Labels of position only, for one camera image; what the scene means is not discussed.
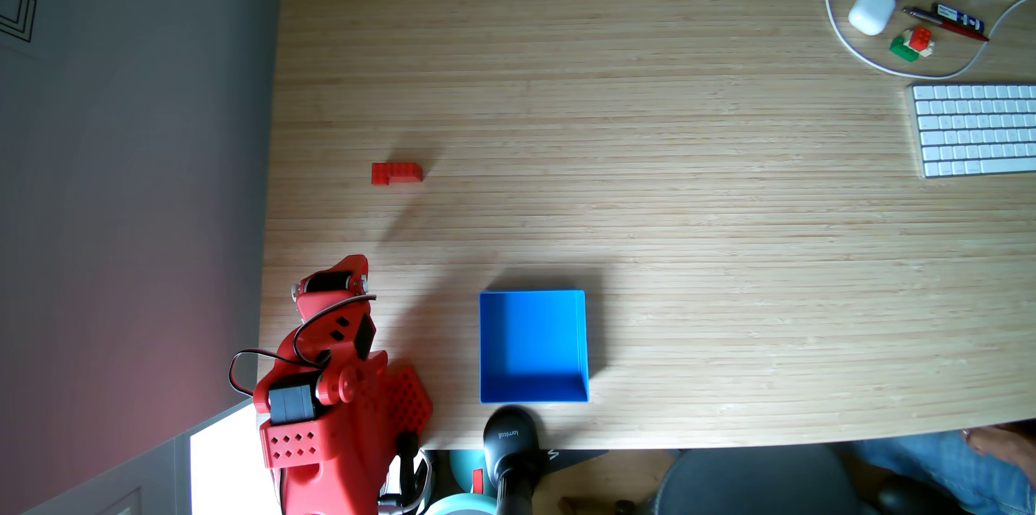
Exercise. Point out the blue plastic bin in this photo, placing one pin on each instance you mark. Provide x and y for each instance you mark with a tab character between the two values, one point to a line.
532	345

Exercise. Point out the small green lego brick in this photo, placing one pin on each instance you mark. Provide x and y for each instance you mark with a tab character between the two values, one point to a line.
902	49

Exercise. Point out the small red lego brick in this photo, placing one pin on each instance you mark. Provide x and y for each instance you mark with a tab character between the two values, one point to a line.
919	38

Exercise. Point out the person's hand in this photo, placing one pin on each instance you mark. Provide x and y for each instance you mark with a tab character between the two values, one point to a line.
1008	440

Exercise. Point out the teal round object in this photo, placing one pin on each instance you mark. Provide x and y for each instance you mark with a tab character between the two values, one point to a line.
465	470

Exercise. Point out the black office chair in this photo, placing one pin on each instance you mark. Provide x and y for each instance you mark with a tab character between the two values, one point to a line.
753	482

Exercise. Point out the white earbuds case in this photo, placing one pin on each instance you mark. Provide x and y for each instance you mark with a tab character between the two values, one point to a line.
872	10

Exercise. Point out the person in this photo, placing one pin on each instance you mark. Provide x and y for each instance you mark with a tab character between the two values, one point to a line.
955	466

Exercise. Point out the red pen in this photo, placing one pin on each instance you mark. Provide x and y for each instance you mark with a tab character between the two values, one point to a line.
947	24

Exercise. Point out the white keyboard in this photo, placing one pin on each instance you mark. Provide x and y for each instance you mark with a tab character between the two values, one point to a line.
979	130

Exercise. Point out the small blue white stick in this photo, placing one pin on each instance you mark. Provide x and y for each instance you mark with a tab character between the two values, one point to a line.
959	17

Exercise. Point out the black gooseneck camera stand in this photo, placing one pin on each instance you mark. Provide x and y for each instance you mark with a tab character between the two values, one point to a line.
510	438

